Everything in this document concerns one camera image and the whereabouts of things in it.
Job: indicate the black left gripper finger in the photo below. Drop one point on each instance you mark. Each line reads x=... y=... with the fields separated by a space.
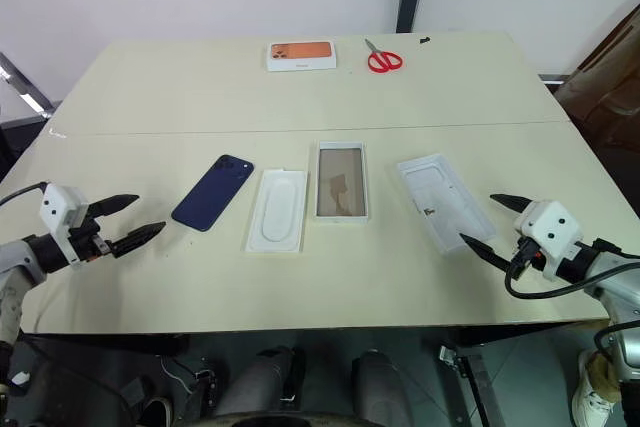
x=135 y=239
x=115 y=203

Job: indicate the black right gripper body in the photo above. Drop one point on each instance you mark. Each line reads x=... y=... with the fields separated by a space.
x=525 y=256

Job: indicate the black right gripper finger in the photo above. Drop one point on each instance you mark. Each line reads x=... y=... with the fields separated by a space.
x=487 y=251
x=511 y=203

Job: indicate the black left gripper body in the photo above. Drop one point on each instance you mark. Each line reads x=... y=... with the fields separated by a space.
x=87 y=241

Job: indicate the dark blue smartphone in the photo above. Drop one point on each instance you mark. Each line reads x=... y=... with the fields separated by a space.
x=212 y=194

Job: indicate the white paper insert tray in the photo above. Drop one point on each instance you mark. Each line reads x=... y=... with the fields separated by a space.
x=277 y=212

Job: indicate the white phone box base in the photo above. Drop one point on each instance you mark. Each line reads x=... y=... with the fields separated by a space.
x=342 y=182

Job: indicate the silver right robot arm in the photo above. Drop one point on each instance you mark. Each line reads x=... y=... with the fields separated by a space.
x=615 y=267

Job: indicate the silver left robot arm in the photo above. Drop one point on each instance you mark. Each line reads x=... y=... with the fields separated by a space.
x=20 y=257

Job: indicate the white box with orange phone print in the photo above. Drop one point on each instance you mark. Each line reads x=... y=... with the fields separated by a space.
x=301 y=54

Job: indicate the white sneaker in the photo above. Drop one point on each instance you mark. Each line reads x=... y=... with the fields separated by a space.
x=592 y=397

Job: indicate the dark rounded robot leg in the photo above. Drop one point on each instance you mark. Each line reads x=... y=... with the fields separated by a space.
x=382 y=387
x=260 y=382

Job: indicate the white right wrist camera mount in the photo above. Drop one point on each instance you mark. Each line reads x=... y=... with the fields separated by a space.
x=555 y=227

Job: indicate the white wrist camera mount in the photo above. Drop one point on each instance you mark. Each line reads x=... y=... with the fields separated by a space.
x=57 y=207
x=555 y=227

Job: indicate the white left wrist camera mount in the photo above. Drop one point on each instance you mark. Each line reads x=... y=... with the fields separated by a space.
x=57 y=207

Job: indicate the metal table leg bracket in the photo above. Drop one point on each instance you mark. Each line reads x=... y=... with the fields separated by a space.
x=470 y=382

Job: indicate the metal frame bars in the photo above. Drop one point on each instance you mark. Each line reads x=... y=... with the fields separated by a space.
x=25 y=87

